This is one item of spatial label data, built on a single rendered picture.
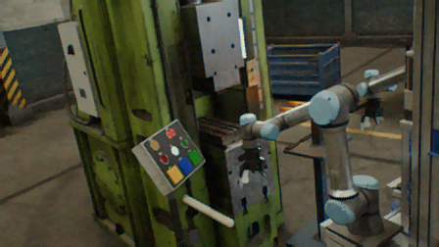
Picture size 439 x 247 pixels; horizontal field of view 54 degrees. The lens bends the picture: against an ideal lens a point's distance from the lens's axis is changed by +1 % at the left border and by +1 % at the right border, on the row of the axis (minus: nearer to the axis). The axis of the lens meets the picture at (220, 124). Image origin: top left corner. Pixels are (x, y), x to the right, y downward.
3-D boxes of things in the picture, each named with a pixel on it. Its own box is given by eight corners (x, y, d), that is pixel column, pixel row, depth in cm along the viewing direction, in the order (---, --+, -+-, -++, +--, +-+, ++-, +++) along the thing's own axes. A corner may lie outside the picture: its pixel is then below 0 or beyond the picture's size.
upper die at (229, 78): (240, 83, 261) (238, 68, 258) (215, 91, 250) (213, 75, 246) (200, 76, 293) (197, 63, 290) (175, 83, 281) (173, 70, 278)
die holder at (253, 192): (275, 192, 291) (269, 131, 276) (233, 216, 269) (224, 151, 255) (223, 171, 333) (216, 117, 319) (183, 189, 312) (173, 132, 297)
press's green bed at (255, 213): (280, 249, 306) (274, 192, 291) (242, 275, 285) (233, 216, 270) (230, 222, 348) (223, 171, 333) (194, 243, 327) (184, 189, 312)
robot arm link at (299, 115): (363, 73, 165) (279, 109, 204) (347, 79, 159) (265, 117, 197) (375, 99, 165) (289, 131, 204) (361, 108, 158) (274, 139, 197)
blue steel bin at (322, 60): (343, 87, 663) (341, 41, 639) (324, 104, 602) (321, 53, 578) (274, 85, 731) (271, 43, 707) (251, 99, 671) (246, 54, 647)
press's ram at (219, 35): (255, 63, 265) (247, -4, 252) (206, 77, 244) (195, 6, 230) (213, 59, 297) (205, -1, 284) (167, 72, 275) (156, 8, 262)
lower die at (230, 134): (246, 136, 273) (245, 123, 270) (222, 147, 261) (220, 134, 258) (207, 124, 304) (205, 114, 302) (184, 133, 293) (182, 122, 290)
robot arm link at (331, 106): (371, 216, 171) (354, 83, 157) (351, 233, 162) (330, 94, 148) (345, 209, 180) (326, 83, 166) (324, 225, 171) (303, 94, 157)
